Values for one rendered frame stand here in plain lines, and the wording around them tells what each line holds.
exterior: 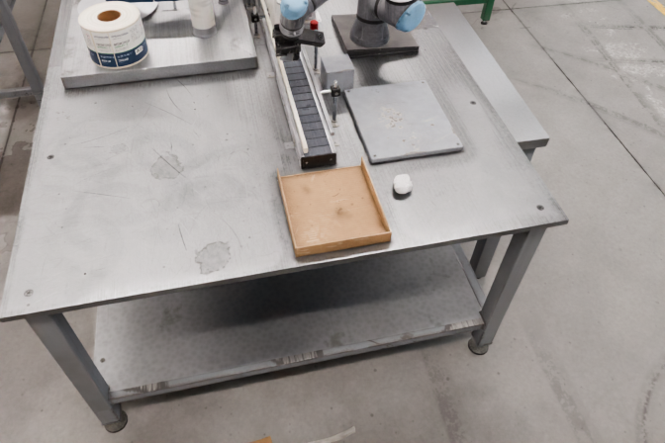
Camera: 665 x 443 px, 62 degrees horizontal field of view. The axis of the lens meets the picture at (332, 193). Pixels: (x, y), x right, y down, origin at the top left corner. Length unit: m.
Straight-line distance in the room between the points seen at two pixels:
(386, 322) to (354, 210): 0.63
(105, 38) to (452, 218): 1.26
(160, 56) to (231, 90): 0.29
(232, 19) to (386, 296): 1.22
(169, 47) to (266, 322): 1.06
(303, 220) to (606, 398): 1.41
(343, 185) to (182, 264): 0.51
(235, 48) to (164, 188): 0.67
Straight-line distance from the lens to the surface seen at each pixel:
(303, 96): 1.88
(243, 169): 1.70
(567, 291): 2.63
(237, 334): 2.06
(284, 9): 1.66
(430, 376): 2.26
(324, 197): 1.60
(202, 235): 1.54
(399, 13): 2.00
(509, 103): 2.05
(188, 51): 2.14
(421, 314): 2.12
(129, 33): 2.06
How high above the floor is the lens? 2.01
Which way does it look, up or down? 47 degrees down
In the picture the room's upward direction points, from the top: 2 degrees clockwise
